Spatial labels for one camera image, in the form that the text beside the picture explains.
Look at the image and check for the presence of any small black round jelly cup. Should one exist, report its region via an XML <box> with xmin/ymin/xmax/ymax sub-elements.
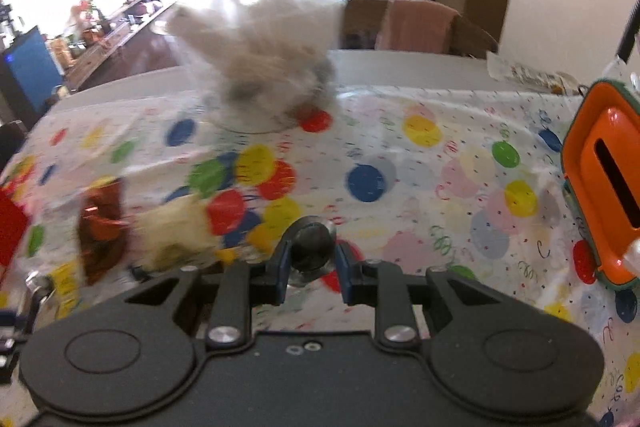
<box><xmin>282</xmin><ymin>216</ymin><xmax>337</xmax><ymax>287</ymax></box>

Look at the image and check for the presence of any cream white snack bag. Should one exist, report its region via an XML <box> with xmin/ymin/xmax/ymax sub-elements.
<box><xmin>134</xmin><ymin>194</ymin><xmax>221</xmax><ymax>271</ymax></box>

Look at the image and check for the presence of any dark red foil snack bag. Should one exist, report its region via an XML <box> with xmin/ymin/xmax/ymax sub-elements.
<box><xmin>77</xmin><ymin>179</ymin><xmax>129</xmax><ymax>286</ymax></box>

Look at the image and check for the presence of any yellow cartoon snack packet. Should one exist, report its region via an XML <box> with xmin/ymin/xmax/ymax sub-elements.
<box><xmin>50</xmin><ymin>261</ymin><xmax>84</xmax><ymax>320</ymax></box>

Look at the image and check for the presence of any colourful balloon tablecloth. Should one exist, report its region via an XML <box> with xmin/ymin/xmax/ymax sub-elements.
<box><xmin>1</xmin><ymin>88</ymin><xmax>639</xmax><ymax>426</ymax></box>

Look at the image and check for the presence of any red cardboard box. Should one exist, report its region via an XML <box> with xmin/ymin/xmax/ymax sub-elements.
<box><xmin>0</xmin><ymin>191</ymin><xmax>29</xmax><ymax>269</ymax></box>

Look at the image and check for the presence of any clear plastic jar with bags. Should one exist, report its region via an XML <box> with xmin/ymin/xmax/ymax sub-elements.
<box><xmin>165</xmin><ymin>0</ymin><xmax>347</xmax><ymax>134</ymax></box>

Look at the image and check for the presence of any pink cloth on chair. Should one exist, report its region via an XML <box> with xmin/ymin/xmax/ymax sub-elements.
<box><xmin>375</xmin><ymin>0</ymin><xmax>459</xmax><ymax>54</ymax></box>

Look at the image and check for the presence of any orange tissue box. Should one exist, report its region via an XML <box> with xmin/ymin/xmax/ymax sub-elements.
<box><xmin>561</xmin><ymin>80</ymin><xmax>639</xmax><ymax>289</ymax></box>

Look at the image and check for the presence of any long wooden TV console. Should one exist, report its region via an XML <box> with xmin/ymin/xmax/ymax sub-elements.
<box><xmin>64</xmin><ymin>0</ymin><xmax>177</xmax><ymax>91</ymax></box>

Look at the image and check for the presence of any blue-fronted black cabinet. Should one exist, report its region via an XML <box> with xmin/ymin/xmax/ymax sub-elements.
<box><xmin>1</xmin><ymin>26</ymin><xmax>64</xmax><ymax>130</ymax></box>

